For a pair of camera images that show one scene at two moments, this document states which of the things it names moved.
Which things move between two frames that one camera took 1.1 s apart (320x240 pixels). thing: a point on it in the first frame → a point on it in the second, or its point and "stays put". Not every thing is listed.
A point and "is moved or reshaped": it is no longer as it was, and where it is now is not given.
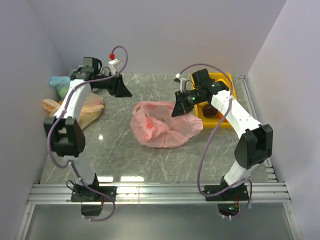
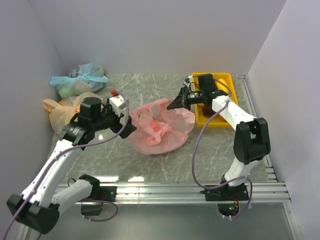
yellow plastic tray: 215,122 stays put
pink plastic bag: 152,124 is moved or reshaped
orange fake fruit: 220,116 stays put
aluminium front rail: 259,191 stays put
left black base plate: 86,194 stays put
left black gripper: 119,89 → 118,126
